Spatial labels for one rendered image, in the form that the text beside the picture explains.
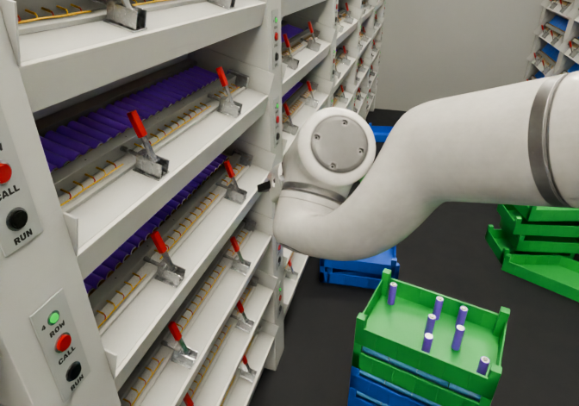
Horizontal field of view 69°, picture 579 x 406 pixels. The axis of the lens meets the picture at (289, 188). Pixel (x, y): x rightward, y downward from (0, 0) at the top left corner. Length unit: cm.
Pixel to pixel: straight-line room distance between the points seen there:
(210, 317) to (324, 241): 54
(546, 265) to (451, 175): 187
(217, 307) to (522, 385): 107
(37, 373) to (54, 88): 27
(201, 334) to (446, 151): 66
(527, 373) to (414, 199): 135
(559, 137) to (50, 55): 40
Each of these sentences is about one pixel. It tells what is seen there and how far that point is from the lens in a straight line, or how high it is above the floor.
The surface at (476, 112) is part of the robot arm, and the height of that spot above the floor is 109.
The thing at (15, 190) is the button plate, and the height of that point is 102.
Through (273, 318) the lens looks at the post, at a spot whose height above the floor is 24.
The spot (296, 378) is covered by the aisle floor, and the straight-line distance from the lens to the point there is 148.
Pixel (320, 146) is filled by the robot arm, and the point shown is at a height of 102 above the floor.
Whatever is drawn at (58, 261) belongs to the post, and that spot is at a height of 93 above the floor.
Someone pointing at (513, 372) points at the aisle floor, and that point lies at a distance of 167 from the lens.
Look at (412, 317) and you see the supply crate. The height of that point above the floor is 40.
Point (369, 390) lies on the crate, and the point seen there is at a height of 26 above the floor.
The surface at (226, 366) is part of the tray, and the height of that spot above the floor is 36.
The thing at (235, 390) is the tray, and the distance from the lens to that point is 126.
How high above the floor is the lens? 119
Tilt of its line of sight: 29 degrees down
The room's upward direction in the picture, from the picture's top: straight up
